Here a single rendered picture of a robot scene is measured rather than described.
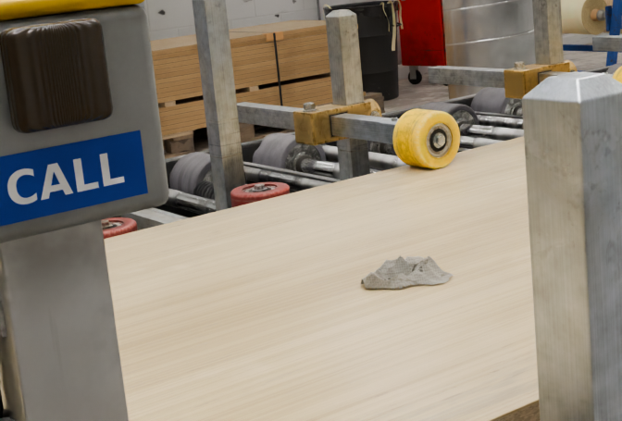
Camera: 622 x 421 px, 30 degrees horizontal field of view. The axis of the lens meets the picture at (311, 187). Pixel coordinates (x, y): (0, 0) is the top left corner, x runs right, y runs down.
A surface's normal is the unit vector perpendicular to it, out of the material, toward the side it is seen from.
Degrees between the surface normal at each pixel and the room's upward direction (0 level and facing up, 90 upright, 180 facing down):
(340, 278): 0
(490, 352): 0
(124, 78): 90
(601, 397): 90
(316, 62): 90
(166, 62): 90
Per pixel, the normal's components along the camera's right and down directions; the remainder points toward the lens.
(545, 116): -0.81, 0.20
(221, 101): 0.57, 0.12
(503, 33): -0.10, 0.22
